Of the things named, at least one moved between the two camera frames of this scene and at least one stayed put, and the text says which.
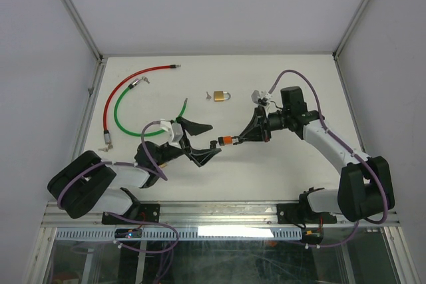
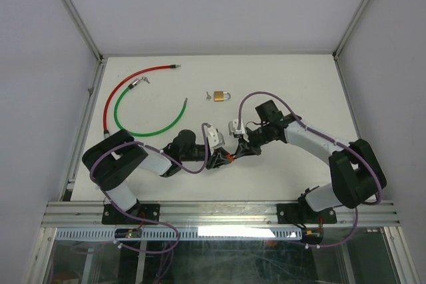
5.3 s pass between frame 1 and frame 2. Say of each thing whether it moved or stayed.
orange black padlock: moved
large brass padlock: stayed
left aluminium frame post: stayed
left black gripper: moved
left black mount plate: stayed
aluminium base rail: stayed
